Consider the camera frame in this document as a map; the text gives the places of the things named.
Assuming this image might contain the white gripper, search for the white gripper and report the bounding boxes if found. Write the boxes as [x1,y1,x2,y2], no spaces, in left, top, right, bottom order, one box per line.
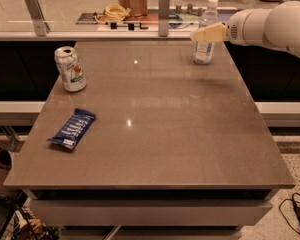
[190,9,271,46]

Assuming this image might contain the clear plastic water bottle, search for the clear plastic water bottle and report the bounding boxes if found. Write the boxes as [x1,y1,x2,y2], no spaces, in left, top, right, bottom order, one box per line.
[193,0,219,64]

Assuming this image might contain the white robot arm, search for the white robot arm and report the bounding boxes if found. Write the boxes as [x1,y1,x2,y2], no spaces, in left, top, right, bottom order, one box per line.
[190,1,300,58]

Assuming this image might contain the blue rxbar wrapper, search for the blue rxbar wrapper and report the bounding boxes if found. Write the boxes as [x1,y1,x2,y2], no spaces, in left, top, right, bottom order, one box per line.
[47,108,96,150]

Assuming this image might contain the white green soda can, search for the white green soda can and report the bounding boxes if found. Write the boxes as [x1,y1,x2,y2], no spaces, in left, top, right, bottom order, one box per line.
[54,46,86,92]

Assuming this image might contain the white table drawer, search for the white table drawer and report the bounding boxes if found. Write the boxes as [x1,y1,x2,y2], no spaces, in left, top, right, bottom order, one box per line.
[30,200,272,226]

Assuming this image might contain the brown bag on floor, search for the brown bag on floor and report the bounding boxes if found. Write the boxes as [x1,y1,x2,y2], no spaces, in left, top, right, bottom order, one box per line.
[0,148,20,199]

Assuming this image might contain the middle metal glass post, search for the middle metal glass post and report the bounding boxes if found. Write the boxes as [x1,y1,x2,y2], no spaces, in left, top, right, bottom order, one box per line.
[158,0,170,37]

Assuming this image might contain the coiled yellow cable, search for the coiled yellow cable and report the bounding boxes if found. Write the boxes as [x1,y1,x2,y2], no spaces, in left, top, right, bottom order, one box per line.
[94,3,132,25]

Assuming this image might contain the left metal glass post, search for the left metal glass post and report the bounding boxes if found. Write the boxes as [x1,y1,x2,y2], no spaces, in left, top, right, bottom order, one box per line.
[24,0,50,37]

